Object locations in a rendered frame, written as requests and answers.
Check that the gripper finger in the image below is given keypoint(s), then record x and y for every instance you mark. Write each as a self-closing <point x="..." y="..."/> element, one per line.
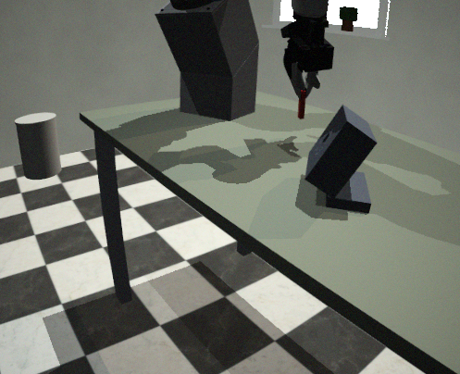
<point x="293" y="72"/>
<point x="311" y="80"/>

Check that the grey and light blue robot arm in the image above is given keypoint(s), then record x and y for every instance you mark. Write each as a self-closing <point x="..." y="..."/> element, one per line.
<point x="306" y="8"/>

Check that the red rectangular bar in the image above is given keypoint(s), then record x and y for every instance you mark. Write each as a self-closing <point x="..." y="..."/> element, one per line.
<point x="301" y="107"/>

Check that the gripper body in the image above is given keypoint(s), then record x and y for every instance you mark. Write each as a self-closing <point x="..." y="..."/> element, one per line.
<point x="305" y="45"/>

